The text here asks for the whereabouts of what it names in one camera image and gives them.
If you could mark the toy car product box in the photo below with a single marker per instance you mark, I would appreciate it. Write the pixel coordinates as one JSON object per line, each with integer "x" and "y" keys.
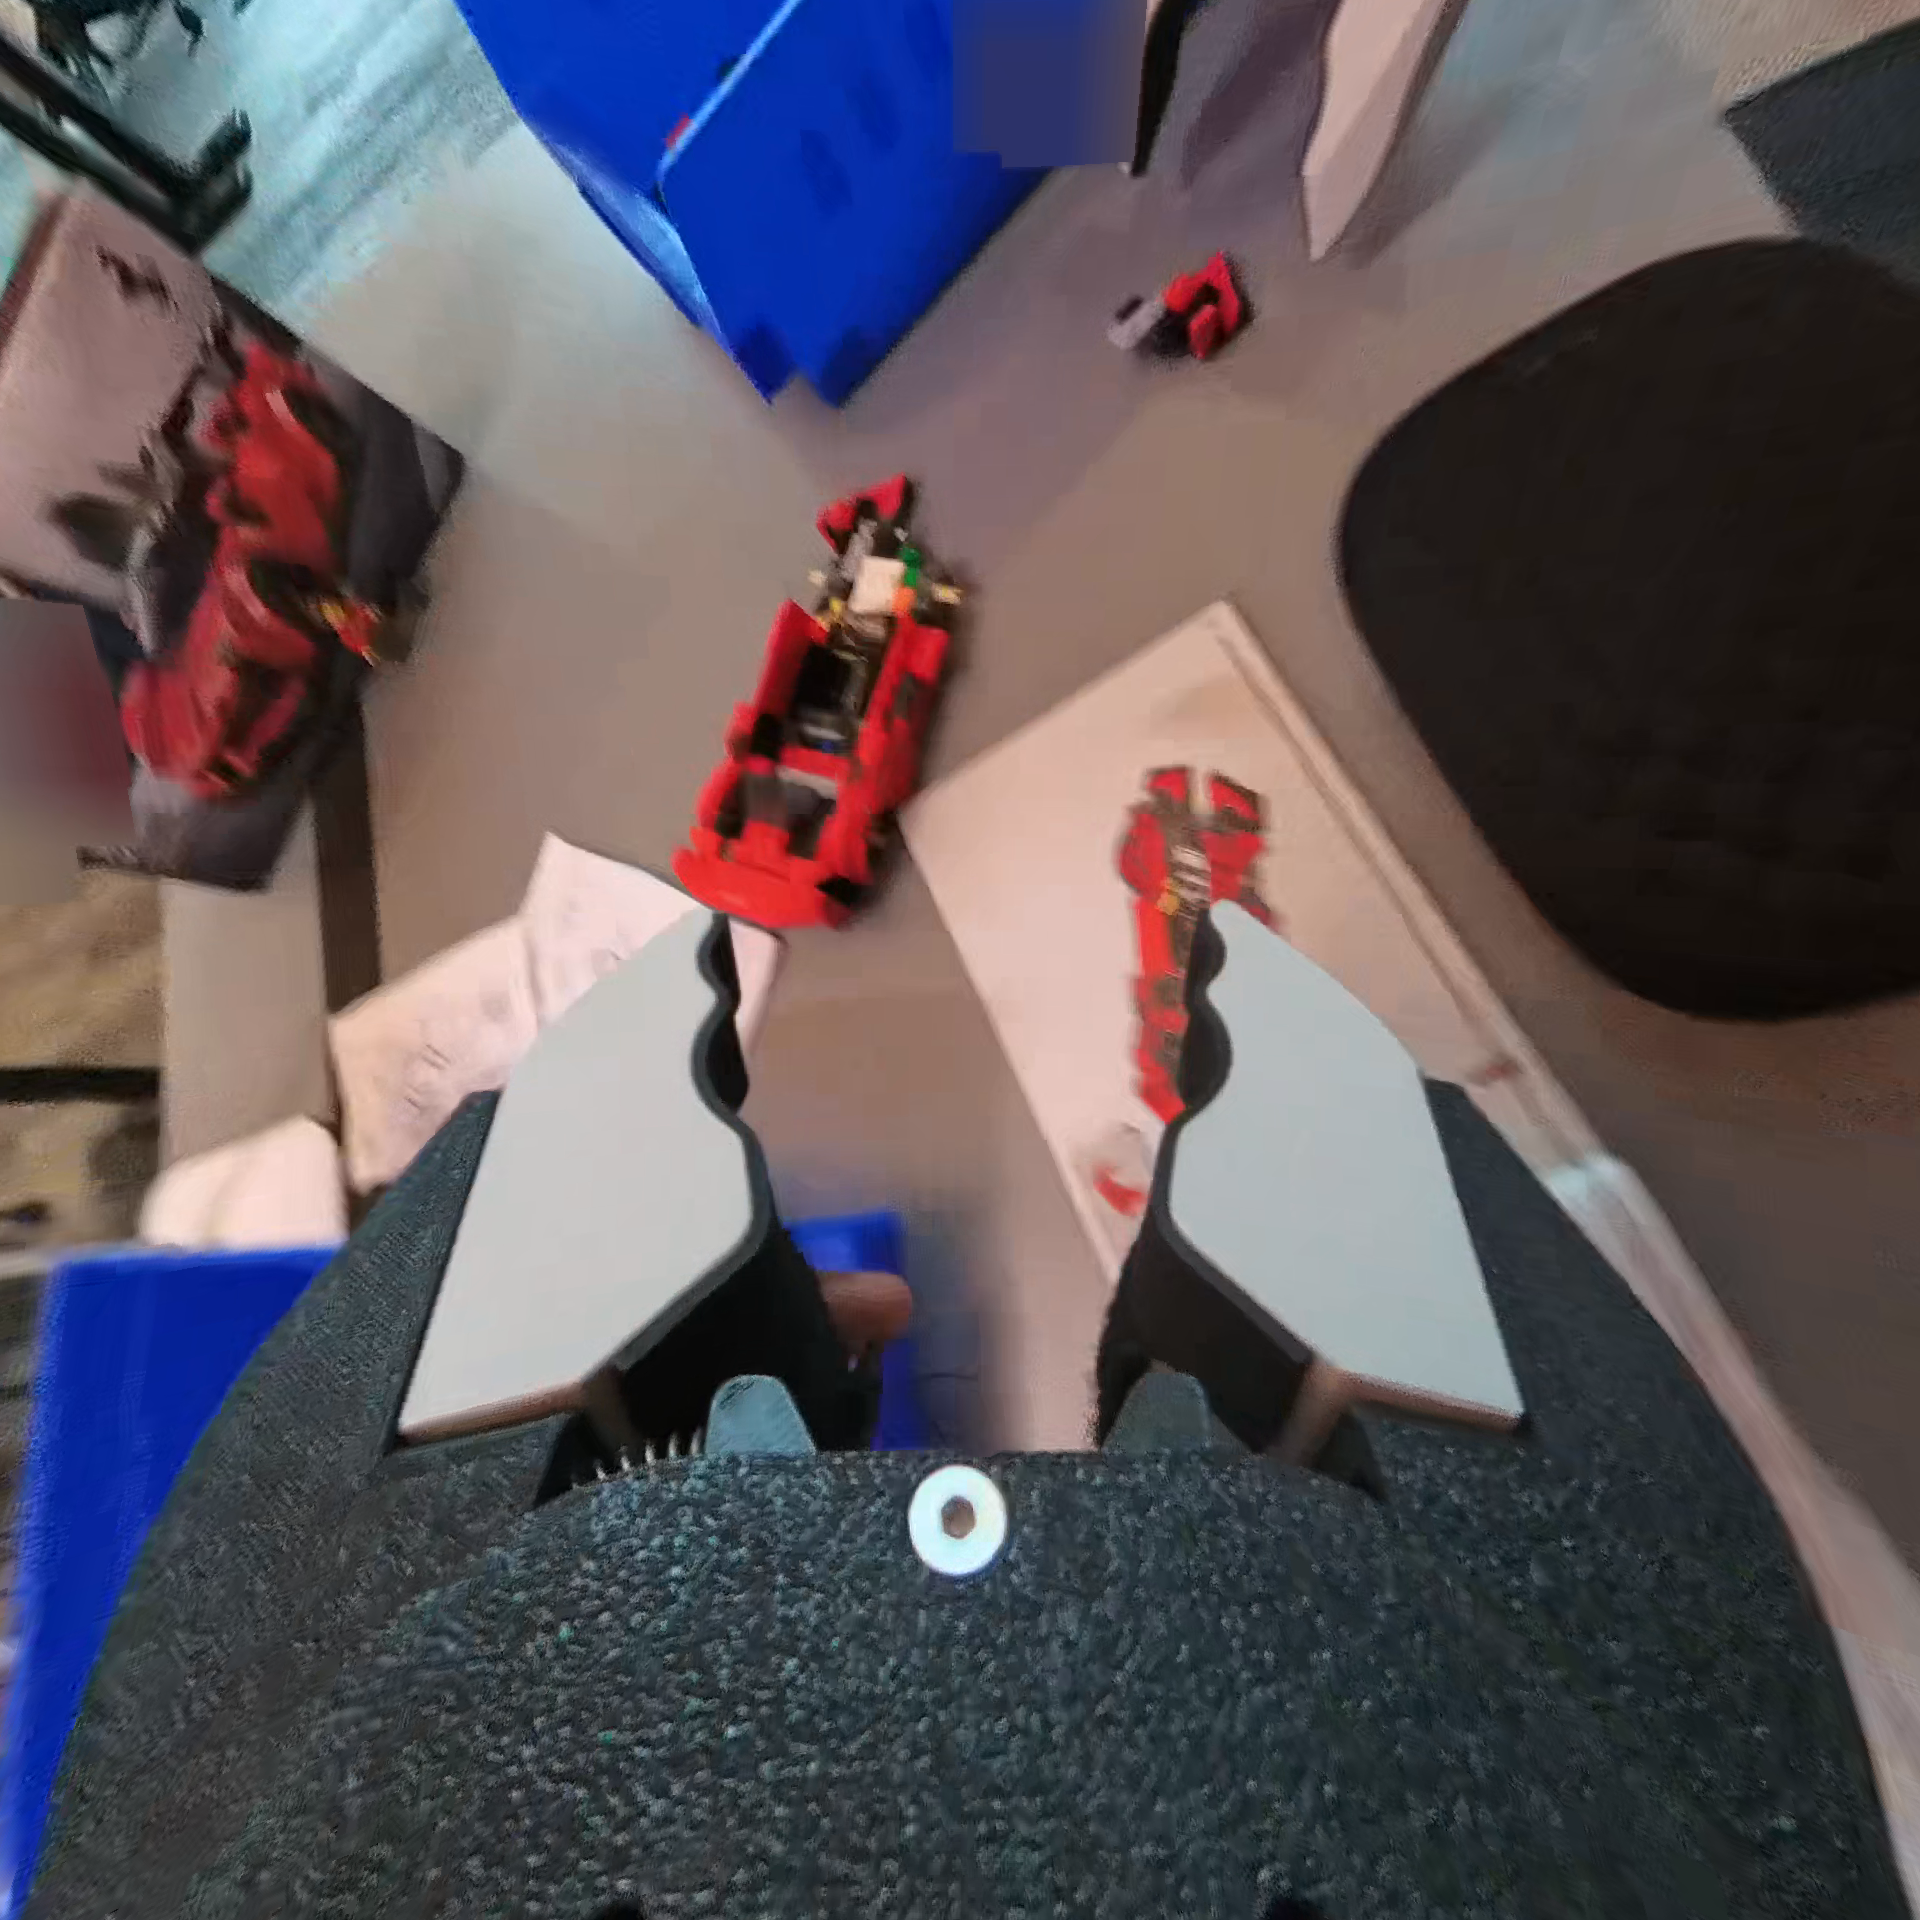
{"x": 225, "y": 525}

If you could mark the white crumpled paper sheet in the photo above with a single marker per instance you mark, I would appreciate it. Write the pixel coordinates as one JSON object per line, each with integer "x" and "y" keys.
{"x": 481, "y": 1004}

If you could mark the black metal frame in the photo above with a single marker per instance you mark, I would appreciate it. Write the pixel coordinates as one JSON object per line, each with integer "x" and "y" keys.
{"x": 135, "y": 136}

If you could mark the red brick toy car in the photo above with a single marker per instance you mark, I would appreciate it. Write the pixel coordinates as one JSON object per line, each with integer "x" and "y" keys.
{"x": 825, "y": 735}

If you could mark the brick model instruction booklet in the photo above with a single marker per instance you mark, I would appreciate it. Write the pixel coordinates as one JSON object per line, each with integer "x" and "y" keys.
{"x": 1050, "y": 932}

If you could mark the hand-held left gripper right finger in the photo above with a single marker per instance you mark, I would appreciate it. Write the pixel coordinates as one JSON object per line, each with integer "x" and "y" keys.
{"x": 1336, "y": 1215}

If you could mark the person's left hand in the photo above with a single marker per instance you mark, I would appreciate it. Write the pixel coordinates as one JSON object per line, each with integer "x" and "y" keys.
{"x": 867, "y": 1309}

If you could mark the black bumpy seat cushion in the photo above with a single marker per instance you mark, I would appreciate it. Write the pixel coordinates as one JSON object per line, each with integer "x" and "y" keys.
{"x": 1651, "y": 630}

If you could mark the blue plastic bin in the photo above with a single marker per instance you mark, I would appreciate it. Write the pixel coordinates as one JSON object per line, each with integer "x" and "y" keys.
{"x": 810, "y": 181}
{"x": 150, "y": 1441}

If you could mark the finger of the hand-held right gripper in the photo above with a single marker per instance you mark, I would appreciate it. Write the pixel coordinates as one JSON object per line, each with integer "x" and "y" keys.
{"x": 1380, "y": 106}
{"x": 1230, "y": 77}

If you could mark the small red brick assembly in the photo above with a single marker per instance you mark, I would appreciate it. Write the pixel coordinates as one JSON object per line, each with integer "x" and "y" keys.
{"x": 1193, "y": 308}

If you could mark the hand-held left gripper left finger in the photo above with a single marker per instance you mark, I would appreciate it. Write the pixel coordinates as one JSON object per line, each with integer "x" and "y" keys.
{"x": 599, "y": 1201}

